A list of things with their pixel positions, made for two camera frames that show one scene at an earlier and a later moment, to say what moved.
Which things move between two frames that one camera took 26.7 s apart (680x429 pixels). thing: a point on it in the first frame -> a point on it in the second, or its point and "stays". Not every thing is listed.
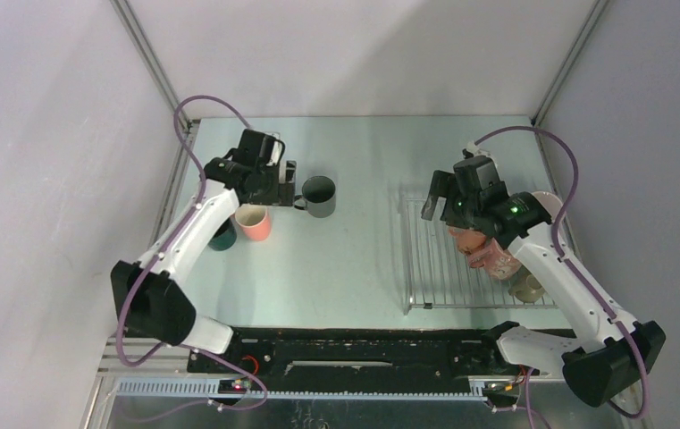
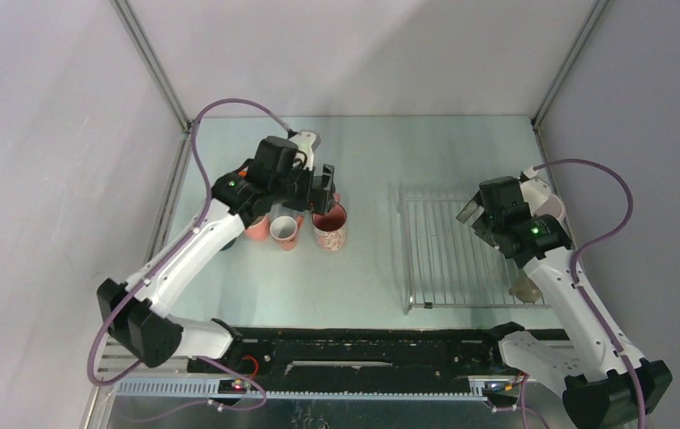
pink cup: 253,221 stays
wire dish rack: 438,275 stays
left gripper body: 271,192 -> 306,197
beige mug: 525,288 stays
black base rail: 482,357 stays
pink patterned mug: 498,261 -> 330,228
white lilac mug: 550,202 stays
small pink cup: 467,240 -> 284,230
